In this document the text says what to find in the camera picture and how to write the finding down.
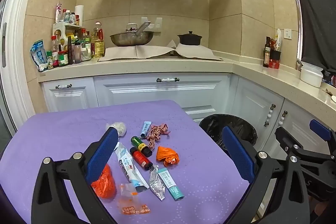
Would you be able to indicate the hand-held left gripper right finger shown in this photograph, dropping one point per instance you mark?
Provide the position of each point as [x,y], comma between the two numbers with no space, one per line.
[239,155]

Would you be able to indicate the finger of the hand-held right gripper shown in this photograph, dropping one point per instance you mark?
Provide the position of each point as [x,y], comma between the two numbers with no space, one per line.
[319,129]
[286,138]

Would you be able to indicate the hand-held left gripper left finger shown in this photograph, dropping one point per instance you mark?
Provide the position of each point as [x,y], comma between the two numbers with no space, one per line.
[103,153]

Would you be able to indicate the white toothpaste tube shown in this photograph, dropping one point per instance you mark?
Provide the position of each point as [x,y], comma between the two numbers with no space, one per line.
[128,169]

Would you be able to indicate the white paper ball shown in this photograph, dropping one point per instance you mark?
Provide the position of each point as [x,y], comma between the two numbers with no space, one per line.
[120,127]

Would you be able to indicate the orange mesh bag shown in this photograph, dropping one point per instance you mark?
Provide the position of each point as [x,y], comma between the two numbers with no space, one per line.
[105,187]

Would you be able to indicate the small green bottle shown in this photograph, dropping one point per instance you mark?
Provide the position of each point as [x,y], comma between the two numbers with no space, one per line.
[139,144]

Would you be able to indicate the small red bottle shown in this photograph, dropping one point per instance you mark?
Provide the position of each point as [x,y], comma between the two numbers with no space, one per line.
[140,158]

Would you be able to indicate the trash bin with black liner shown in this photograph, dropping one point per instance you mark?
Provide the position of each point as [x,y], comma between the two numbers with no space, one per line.
[212,127]

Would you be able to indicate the small light blue tube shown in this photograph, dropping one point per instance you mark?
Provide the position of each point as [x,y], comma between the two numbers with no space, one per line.
[145,128]

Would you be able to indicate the red checked ribbon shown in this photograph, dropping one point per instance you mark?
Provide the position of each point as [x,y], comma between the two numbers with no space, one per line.
[155,134]

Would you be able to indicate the orange wrapper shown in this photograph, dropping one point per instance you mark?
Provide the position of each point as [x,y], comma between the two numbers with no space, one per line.
[164,154]

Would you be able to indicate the silver blister pack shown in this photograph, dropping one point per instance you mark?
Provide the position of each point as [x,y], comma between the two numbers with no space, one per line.
[157,184]

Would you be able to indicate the clear packet orange label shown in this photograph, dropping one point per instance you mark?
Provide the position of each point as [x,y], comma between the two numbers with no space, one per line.
[131,209]

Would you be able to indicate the white and teal tube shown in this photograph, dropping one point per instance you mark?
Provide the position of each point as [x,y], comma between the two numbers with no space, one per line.
[170,183]

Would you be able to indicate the white spoon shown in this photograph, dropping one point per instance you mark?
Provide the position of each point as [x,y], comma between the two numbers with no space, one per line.
[334,99]

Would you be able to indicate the purple tablecloth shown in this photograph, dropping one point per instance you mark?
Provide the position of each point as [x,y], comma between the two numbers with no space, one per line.
[65,134]

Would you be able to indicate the pile of colourful packets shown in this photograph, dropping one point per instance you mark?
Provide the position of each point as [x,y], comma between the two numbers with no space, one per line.
[329,77]

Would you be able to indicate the white lidded plastic container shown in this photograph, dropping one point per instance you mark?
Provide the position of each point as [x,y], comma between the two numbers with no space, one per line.
[311,75]

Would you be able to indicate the narrow white cabinet door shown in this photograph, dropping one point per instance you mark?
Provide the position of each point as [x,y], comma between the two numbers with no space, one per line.
[68,98]

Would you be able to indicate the red box stack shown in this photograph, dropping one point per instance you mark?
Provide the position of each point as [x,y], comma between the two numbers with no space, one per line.
[274,64]

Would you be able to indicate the wide white cabinet door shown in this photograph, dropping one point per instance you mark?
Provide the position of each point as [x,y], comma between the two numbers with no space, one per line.
[157,92]

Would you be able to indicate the dark olive oil bottle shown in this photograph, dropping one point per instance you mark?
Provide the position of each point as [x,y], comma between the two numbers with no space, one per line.
[267,56]

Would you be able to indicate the red snack bag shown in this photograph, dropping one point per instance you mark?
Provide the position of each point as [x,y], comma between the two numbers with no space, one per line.
[272,44]

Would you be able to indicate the beige stone countertop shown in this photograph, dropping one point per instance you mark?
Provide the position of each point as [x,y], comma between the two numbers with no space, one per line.
[157,66]

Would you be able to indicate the group of seasoning bottles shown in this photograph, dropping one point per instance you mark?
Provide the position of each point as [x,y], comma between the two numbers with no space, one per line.
[63,58]

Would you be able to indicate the beige stove cover sheet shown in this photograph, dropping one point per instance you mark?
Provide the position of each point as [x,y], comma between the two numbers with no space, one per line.
[123,52]
[197,52]

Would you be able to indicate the yellow cooking oil bottle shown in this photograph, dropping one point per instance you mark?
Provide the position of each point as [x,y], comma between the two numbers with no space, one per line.
[98,48]

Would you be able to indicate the dark curtain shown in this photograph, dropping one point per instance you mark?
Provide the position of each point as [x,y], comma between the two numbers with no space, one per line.
[317,16]

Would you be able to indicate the metal wok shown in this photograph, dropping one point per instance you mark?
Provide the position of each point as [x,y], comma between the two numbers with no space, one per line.
[131,39]

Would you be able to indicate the blue snack bag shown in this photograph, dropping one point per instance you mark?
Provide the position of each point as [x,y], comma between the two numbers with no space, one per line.
[38,54]

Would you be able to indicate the black pot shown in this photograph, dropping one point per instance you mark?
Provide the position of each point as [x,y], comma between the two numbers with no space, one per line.
[189,40]

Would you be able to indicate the metal kettle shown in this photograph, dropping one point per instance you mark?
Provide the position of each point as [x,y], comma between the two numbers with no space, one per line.
[131,27]

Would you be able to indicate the white seasoning rack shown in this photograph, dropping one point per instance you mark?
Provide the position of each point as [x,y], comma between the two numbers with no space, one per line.
[58,29]

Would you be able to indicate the paper towel roll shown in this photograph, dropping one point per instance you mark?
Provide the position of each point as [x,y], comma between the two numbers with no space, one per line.
[79,15]

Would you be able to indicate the white wall outlet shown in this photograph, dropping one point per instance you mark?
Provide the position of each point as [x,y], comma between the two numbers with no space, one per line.
[288,33]

